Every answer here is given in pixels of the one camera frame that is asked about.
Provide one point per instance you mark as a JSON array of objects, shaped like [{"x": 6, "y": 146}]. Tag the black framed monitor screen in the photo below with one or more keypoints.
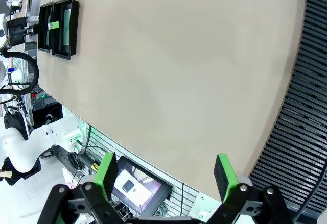
[{"x": 143, "y": 188}]

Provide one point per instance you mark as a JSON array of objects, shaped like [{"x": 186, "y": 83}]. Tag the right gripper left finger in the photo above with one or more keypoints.
[{"x": 106, "y": 178}]

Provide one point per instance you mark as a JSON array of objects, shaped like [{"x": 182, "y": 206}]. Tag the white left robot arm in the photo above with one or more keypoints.
[{"x": 51, "y": 132}]

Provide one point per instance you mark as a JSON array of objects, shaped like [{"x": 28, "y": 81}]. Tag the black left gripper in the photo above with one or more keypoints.
[{"x": 16, "y": 31}]

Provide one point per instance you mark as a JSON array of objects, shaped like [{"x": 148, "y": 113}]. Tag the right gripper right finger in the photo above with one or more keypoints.
[{"x": 226, "y": 178}]

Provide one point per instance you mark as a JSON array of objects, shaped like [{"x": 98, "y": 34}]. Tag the black plastic ESD tray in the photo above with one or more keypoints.
[
  {"x": 74, "y": 30},
  {"x": 42, "y": 35}
]

